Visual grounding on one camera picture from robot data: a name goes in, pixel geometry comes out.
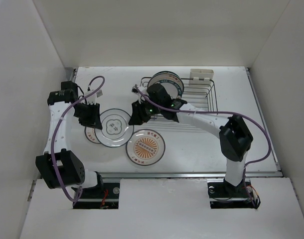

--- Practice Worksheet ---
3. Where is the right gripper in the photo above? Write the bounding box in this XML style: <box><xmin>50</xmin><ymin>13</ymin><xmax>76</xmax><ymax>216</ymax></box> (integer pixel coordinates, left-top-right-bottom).
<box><xmin>128</xmin><ymin>98</ymin><xmax>162</xmax><ymax>125</ymax></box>

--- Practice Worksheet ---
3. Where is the small orange sunburst plate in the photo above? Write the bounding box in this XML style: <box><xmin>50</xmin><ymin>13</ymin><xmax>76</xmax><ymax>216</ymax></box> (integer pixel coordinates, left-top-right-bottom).
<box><xmin>84</xmin><ymin>127</ymin><xmax>101</xmax><ymax>144</ymax></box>

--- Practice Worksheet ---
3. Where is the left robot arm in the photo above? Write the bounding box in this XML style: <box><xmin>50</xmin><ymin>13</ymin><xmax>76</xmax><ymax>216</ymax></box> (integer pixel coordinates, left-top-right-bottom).
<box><xmin>35</xmin><ymin>81</ymin><xmax>104</xmax><ymax>198</ymax></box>

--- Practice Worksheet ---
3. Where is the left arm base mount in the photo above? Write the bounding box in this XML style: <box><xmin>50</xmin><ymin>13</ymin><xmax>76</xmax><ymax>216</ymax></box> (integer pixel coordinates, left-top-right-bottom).
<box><xmin>73</xmin><ymin>179</ymin><xmax>121</xmax><ymax>210</ymax></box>

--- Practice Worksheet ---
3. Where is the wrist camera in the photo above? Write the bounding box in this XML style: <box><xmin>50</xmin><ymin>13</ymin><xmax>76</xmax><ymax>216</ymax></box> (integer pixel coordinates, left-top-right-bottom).
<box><xmin>132</xmin><ymin>85</ymin><xmax>148</xmax><ymax>103</ymax></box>
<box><xmin>84</xmin><ymin>90</ymin><xmax>103</xmax><ymax>105</ymax></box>

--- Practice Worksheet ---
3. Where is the wire dish rack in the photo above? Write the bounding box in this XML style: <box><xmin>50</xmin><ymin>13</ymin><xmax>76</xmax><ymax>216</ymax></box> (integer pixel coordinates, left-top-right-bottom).
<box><xmin>147</xmin><ymin>78</ymin><xmax>218</xmax><ymax>131</ymax></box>

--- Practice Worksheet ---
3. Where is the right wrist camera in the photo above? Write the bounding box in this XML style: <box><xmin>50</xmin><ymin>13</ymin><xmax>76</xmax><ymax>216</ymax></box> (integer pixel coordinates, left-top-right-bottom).
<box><xmin>132</xmin><ymin>85</ymin><xmax>148</xmax><ymax>103</ymax></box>

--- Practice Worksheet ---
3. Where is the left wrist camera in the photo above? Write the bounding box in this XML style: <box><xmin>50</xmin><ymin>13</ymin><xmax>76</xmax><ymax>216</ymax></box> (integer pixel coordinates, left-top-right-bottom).
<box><xmin>84</xmin><ymin>90</ymin><xmax>103</xmax><ymax>105</ymax></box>

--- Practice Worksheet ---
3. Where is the green rim lettered plate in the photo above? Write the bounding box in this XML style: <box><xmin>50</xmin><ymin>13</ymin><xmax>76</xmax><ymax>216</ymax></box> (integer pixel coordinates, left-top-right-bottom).
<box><xmin>147</xmin><ymin>71</ymin><xmax>184</xmax><ymax>99</ymax></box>

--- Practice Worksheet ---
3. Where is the white cutlery holder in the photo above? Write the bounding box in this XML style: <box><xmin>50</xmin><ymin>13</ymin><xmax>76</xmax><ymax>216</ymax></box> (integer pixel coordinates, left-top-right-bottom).
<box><xmin>190</xmin><ymin>69</ymin><xmax>214</xmax><ymax>81</ymax></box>

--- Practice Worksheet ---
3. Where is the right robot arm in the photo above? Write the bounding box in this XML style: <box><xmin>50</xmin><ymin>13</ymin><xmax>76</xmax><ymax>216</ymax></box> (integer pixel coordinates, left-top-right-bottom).
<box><xmin>129</xmin><ymin>84</ymin><xmax>253</xmax><ymax>196</ymax></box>

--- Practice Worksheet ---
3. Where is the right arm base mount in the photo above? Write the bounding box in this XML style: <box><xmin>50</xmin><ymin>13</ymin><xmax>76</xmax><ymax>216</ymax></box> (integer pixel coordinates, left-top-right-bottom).
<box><xmin>207</xmin><ymin>180</ymin><xmax>261</xmax><ymax>209</ymax></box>

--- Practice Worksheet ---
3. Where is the green quatrefoil plate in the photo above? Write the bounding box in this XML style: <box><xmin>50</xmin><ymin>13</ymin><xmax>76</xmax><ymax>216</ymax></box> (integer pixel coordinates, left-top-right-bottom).
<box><xmin>95</xmin><ymin>109</ymin><xmax>134</xmax><ymax>148</ymax></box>

